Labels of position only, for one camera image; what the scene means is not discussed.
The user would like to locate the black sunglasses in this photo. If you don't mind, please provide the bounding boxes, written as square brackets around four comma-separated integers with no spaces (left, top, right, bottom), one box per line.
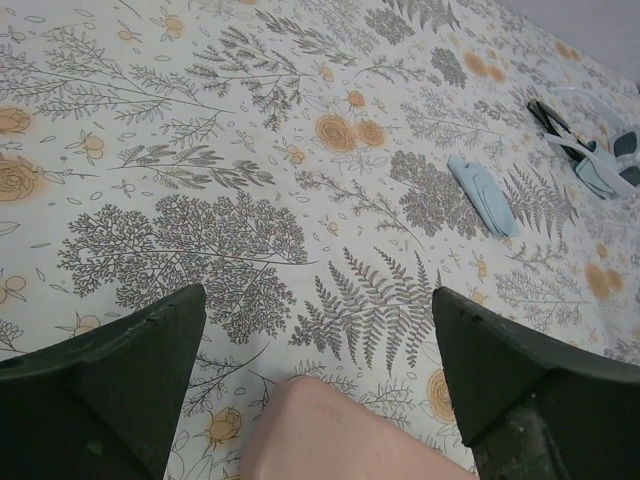
[527,99,585,162]

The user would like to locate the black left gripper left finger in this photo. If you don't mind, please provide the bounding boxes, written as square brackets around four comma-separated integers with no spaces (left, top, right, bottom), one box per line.
[1,284,206,479]

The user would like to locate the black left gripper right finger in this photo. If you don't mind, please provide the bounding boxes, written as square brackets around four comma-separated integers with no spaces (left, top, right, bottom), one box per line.
[432,287,639,479]

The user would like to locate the white frame sunglasses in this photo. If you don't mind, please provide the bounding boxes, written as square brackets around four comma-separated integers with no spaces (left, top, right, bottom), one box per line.
[544,86,639,199]

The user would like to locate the pink glasses case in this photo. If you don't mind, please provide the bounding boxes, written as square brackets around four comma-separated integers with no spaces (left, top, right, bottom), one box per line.
[240,376,474,480]

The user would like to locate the floral tablecloth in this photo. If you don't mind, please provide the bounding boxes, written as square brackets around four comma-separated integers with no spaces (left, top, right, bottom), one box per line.
[1,1,639,479]

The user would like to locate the light blue cleaning cloth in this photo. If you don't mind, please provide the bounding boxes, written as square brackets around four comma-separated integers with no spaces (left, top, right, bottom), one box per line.
[447,155,520,238]

